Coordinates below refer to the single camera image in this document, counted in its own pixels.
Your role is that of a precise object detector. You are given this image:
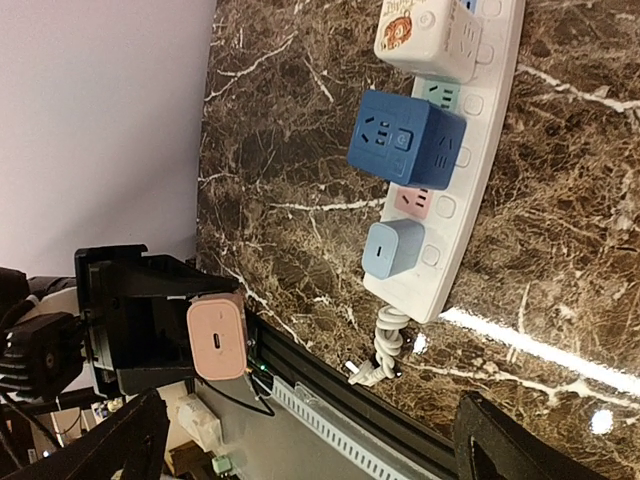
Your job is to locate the white coiled power strip cable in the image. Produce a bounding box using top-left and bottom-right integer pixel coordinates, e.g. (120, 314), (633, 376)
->
(345, 304), (409, 387)

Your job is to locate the white multicolour power strip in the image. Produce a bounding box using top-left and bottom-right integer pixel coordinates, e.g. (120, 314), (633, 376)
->
(347, 1), (525, 323)

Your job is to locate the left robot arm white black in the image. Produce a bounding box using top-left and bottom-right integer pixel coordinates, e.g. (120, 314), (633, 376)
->
(1, 244), (239, 403)

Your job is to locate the pink cube charger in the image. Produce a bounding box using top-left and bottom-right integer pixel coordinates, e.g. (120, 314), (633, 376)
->
(186, 293), (247, 381)

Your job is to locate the white cube socket adapter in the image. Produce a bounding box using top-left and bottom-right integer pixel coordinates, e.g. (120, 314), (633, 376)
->
(374, 0), (482, 84)

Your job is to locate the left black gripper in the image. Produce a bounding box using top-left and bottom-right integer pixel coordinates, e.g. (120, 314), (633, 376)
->
(74, 244), (239, 398)

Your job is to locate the white slotted cable duct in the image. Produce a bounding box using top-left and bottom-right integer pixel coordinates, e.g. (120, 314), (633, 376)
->
(271, 376), (453, 479)

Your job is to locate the light blue cube charger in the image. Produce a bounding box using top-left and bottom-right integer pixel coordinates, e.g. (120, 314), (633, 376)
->
(361, 219), (425, 280)

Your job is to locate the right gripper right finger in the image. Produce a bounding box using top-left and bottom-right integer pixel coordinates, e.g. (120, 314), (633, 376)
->
(453, 392), (602, 479)

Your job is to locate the blue cube socket adapter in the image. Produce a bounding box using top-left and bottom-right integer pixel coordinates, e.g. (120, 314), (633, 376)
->
(347, 89), (466, 190)

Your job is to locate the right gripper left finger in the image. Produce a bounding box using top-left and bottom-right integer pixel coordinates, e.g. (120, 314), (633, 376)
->
(7, 390), (170, 480)

